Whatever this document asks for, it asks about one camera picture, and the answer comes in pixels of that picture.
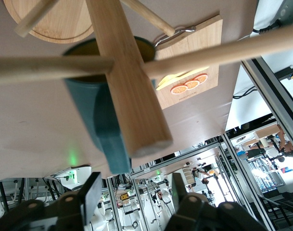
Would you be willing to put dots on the toy orange slice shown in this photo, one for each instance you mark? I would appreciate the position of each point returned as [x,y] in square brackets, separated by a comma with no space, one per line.
[178,89]
[192,84]
[201,78]

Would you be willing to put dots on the yellow plastic knife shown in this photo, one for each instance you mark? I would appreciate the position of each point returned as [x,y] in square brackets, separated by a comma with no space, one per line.
[166,84]

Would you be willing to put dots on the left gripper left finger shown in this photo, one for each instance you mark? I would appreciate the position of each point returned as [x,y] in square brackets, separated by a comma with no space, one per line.
[88,199]

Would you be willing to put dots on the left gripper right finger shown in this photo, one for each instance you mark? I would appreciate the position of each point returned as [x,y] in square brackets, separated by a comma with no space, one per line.
[196,214]

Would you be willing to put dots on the dark teal cup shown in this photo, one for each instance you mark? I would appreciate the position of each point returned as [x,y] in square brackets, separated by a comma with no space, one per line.
[83,101]

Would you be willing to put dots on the bamboo cutting board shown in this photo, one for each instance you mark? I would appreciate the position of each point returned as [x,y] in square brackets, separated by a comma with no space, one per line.
[204,48]

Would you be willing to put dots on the yellow plastic fork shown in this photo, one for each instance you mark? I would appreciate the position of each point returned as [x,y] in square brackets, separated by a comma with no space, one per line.
[194,71]

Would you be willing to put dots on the wooden cup rack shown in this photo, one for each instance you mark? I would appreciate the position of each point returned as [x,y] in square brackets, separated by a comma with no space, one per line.
[127,84]

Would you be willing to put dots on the grey aluminium frame post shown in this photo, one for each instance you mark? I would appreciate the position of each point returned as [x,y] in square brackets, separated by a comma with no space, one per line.
[269,86]

